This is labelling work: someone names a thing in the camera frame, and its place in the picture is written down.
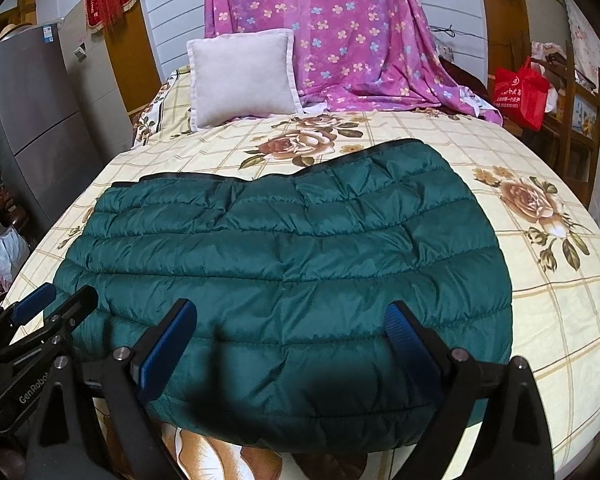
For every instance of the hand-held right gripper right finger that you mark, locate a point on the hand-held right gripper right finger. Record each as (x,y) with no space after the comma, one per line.
(410,345)

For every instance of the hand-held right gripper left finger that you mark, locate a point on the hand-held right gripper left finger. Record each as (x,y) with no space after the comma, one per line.
(167,350)

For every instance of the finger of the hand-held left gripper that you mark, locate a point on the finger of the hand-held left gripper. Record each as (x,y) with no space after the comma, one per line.
(75,312)
(32,305)

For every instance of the green puffer jacket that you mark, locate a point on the green puffer jacket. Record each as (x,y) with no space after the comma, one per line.
(280,260)

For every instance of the white plastic bag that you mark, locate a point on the white plastic bag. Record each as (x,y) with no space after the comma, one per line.
(10,255)

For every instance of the floral bed sheet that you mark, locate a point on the floral bed sheet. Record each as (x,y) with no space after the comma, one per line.
(530,310)

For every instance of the grey refrigerator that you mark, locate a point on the grey refrigerator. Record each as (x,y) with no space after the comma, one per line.
(35,125)

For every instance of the wooden chair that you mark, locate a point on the wooden chair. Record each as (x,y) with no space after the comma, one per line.
(575,130)

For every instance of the straw hat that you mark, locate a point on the straw hat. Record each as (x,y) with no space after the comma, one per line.
(12,34)

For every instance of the red shopping bag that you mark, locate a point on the red shopping bag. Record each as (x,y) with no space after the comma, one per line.
(520,95)

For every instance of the white square pillow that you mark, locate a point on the white square pillow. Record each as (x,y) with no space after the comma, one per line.
(240,77)

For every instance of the pink floral cloth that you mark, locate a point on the pink floral cloth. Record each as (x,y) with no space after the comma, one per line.
(350,35)

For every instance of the white slatted headboard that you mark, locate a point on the white slatted headboard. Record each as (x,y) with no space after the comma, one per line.
(175,5)

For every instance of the floral curtain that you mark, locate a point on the floral curtain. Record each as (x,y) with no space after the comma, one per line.
(597,50)

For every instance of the white wall socket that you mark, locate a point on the white wall socket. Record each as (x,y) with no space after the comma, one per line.
(80,53)

